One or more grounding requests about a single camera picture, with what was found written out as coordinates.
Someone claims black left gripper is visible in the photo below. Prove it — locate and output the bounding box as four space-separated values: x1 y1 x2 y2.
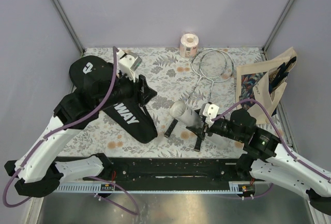
98 69 158 111

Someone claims beige tote bag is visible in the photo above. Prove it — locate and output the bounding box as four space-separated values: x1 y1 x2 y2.
235 47 297 116

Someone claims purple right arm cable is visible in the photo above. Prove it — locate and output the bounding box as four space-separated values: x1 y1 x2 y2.
212 99 331 183

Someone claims left badminton racket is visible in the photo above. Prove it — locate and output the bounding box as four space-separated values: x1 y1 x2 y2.
163 49 228 139

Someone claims floral table mat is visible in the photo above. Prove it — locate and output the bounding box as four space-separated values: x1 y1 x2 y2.
61 48 243 158

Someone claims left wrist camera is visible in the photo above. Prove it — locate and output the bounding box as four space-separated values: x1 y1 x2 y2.
116 49 142 83

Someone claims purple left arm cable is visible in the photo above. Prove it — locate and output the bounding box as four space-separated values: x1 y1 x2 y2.
2 47 119 207

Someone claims black racket bag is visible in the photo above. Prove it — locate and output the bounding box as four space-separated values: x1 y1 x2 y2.
69 55 157 144

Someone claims white shuttlecock tube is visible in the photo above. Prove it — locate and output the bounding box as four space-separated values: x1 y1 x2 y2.
169 100 202 127

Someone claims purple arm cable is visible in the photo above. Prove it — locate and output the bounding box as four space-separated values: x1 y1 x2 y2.
212 99 331 183
2 47 119 207

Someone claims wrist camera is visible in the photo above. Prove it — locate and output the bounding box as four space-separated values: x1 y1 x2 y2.
116 49 142 83
199 102 219 127

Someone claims badminton racket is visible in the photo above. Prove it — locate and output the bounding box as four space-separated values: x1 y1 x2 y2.
191 50 233 153
163 49 228 139

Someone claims pink toilet paper roll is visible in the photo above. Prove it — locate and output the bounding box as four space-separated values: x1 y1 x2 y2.
179 33 199 58

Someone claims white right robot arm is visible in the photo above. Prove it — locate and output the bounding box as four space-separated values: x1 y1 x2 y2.
188 109 330 215

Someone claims right badminton racket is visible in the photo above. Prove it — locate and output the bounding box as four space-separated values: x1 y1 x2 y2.
191 50 233 153

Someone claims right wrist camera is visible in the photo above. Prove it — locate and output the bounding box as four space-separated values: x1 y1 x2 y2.
199 102 219 127

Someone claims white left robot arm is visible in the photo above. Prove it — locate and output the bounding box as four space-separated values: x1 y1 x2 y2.
5 75 157 198

